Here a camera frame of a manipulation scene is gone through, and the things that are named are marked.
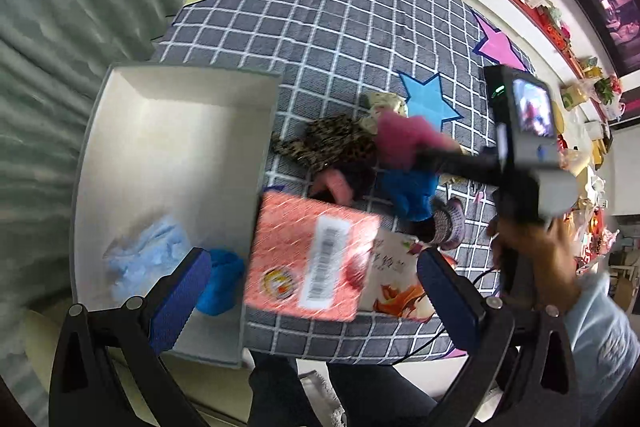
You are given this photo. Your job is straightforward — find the person's right forearm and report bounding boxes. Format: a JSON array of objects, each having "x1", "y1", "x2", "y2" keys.
[{"x1": 562, "y1": 269, "x2": 640, "y2": 427}]

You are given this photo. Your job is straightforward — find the leopard print scrunchie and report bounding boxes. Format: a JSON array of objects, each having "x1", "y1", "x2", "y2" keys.
[{"x1": 272, "y1": 117, "x2": 378, "y2": 170}]

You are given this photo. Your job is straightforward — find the red-topped white low shelf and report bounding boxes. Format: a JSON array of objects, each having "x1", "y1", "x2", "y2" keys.
[{"x1": 430, "y1": 0, "x2": 616, "y2": 122}]

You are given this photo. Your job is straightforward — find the pink cloth piece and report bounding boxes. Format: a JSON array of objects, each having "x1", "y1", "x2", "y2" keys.
[{"x1": 310, "y1": 168, "x2": 356, "y2": 204}]

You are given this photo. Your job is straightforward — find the pink foam sponge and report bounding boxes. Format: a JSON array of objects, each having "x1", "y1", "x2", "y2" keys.
[{"x1": 375, "y1": 109, "x2": 463, "y2": 170}]

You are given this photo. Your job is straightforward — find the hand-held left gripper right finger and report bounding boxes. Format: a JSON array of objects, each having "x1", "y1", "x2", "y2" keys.
[{"x1": 416, "y1": 248, "x2": 583, "y2": 427}]

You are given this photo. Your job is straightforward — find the person's dark trouser legs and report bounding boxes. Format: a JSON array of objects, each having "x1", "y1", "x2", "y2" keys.
[{"x1": 247, "y1": 349, "x2": 451, "y2": 427}]

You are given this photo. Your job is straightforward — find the pile of assorted packages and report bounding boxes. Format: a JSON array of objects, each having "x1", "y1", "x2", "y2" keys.
[{"x1": 555, "y1": 122, "x2": 640, "y2": 308}]

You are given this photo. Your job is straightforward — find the person's right hand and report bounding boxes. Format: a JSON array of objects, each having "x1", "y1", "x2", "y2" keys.
[{"x1": 487, "y1": 214, "x2": 586, "y2": 315}]

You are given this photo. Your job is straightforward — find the grey checked star blanket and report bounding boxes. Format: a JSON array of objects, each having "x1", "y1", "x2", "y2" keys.
[{"x1": 150, "y1": 0, "x2": 538, "y2": 365}]

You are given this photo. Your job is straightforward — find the green curtain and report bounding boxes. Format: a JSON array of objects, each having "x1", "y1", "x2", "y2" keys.
[{"x1": 0, "y1": 0, "x2": 261, "y2": 427}]

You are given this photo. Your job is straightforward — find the red flower bouquet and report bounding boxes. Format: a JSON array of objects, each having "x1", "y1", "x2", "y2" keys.
[{"x1": 592, "y1": 74, "x2": 626, "y2": 108}]

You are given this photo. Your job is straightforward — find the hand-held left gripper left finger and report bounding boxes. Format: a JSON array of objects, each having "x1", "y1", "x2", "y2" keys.
[{"x1": 47, "y1": 247, "x2": 213, "y2": 427}]

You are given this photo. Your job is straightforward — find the black cloth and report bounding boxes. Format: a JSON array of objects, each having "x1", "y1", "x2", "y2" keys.
[{"x1": 307, "y1": 159, "x2": 379, "y2": 205}]

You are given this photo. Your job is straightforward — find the white fox picture packet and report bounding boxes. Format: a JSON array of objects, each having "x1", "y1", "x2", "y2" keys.
[{"x1": 357, "y1": 227, "x2": 458, "y2": 320}]

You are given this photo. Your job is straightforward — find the orange-red patterned packet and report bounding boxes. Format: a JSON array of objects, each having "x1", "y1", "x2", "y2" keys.
[{"x1": 243, "y1": 191, "x2": 383, "y2": 323}]

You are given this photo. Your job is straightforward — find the light blue fluffy cloth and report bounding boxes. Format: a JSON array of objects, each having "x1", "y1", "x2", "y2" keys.
[{"x1": 102, "y1": 213, "x2": 193, "y2": 303}]

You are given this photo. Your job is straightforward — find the cream patterned scrunchie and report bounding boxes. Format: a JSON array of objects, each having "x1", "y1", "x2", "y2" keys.
[{"x1": 362, "y1": 91, "x2": 411, "y2": 132}]

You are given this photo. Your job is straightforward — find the white cardboard box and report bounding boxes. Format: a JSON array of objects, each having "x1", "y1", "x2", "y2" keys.
[{"x1": 70, "y1": 62, "x2": 286, "y2": 370}]

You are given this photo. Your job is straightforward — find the small blue cloth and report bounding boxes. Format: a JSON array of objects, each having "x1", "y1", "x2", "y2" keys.
[{"x1": 195, "y1": 248, "x2": 246, "y2": 317}]

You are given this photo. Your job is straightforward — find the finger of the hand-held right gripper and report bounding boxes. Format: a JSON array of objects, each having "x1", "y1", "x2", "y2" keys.
[{"x1": 412, "y1": 146, "x2": 503, "y2": 188}]

